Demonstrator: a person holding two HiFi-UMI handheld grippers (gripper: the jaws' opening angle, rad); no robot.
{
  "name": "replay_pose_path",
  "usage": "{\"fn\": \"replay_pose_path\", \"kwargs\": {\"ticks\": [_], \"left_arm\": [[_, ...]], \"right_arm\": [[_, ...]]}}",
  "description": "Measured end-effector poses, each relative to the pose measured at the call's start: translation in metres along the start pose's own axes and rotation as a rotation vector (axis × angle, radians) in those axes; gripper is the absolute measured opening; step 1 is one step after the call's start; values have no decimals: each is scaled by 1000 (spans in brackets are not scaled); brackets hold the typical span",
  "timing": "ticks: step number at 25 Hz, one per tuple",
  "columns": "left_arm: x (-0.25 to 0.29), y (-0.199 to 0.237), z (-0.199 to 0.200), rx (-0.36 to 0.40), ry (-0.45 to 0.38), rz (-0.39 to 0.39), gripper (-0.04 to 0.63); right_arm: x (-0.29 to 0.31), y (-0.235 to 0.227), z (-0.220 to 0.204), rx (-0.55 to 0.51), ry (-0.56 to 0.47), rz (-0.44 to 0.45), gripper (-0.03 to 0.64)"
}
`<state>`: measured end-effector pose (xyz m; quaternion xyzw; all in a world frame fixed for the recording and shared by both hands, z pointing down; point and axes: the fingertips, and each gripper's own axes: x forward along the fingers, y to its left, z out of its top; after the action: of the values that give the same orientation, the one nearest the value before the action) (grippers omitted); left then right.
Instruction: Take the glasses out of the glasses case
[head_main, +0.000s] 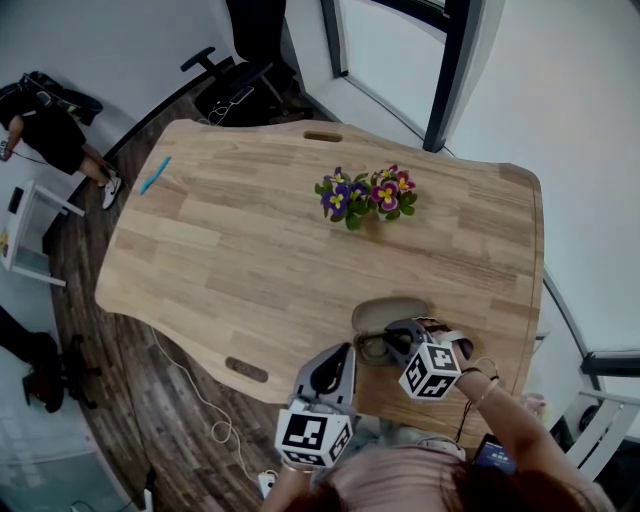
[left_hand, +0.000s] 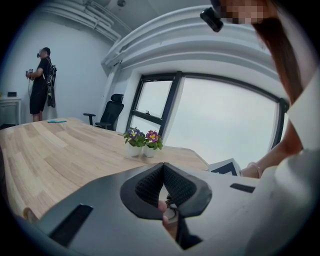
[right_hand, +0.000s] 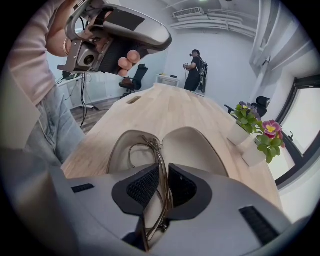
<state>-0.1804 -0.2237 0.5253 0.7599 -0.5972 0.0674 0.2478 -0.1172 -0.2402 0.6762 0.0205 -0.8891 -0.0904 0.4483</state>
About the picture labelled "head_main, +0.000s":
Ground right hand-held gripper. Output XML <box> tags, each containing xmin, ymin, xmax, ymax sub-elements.
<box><xmin>383</xmin><ymin>319</ymin><xmax>462</xmax><ymax>402</ymax></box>

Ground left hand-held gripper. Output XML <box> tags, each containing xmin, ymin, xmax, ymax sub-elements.
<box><xmin>274</xmin><ymin>342</ymin><xmax>360</xmax><ymax>470</ymax></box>

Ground black-framed eyeglasses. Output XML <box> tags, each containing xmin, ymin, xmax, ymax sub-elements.
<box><xmin>358</xmin><ymin>329</ymin><xmax>401</xmax><ymax>362</ymax></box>

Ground beige glasses case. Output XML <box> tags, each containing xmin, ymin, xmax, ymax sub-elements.
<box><xmin>351</xmin><ymin>297</ymin><xmax>435</xmax><ymax>369</ymax></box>

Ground person's right forearm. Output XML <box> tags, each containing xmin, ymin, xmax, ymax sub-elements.
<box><xmin>457</xmin><ymin>367</ymin><xmax>569</xmax><ymax>484</ymax></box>

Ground person's left forearm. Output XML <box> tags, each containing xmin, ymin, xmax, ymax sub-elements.
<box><xmin>272</xmin><ymin>462</ymin><xmax>324</xmax><ymax>512</ymax></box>

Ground person's right hand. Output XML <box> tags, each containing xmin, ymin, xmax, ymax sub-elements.
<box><xmin>427</xmin><ymin>323</ymin><xmax>475</xmax><ymax>372</ymax></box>

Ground person's grey trousers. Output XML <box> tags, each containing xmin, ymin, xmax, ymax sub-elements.
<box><xmin>355</xmin><ymin>413</ymin><xmax>469</xmax><ymax>454</ymax></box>

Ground person's light shirt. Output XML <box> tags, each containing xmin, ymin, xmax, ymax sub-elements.
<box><xmin>314</xmin><ymin>443</ymin><xmax>619</xmax><ymax>512</ymax></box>

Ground white power strip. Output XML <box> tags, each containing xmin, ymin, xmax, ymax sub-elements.
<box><xmin>256</xmin><ymin>468</ymin><xmax>280</xmax><ymax>500</ymax></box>

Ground dark smartphone with lit screen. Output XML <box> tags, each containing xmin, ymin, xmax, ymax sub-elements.
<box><xmin>472</xmin><ymin>433</ymin><xmax>519</xmax><ymax>476</ymax></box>

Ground white shelf board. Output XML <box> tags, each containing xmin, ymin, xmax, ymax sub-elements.
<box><xmin>519</xmin><ymin>279</ymin><xmax>589</xmax><ymax>436</ymax></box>

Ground purple flower pot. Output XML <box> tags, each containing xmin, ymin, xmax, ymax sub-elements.
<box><xmin>313</xmin><ymin>166</ymin><xmax>375</xmax><ymax>232</ymax></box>

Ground white metal rack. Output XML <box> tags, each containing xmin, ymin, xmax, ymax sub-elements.
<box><xmin>549</xmin><ymin>389</ymin><xmax>640</xmax><ymax>484</ymax></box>

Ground black folding stand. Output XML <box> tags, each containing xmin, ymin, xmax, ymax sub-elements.
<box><xmin>60</xmin><ymin>333</ymin><xmax>105</xmax><ymax>412</ymax></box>

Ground teal blue tool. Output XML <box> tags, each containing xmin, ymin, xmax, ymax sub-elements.
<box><xmin>139</xmin><ymin>156</ymin><xmax>173</xmax><ymax>196</ymax></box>

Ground black bag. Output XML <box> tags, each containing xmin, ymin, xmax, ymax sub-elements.
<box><xmin>0</xmin><ymin>304</ymin><xmax>66</xmax><ymax>415</ymax></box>

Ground white side table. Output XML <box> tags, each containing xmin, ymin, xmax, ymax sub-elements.
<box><xmin>0</xmin><ymin>179</ymin><xmax>87</xmax><ymax>289</ymax></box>

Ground black office chair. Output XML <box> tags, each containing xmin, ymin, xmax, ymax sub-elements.
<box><xmin>179</xmin><ymin>0</ymin><xmax>314</xmax><ymax>127</ymax></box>

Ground thin black wrist cord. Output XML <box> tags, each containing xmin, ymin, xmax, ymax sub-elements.
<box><xmin>453</xmin><ymin>356</ymin><xmax>501</xmax><ymax>444</ymax></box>

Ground long white cable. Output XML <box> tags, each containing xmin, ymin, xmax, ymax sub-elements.
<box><xmin>148</xmin><ymin>327</ymin><xmax>264</xmax><ymax>482</ymax></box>

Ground black window frame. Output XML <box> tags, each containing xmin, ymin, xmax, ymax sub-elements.
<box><xmin>319</xmin><ymin>0</ymin><xmax>504</xmax><ymax>154</ymax></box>

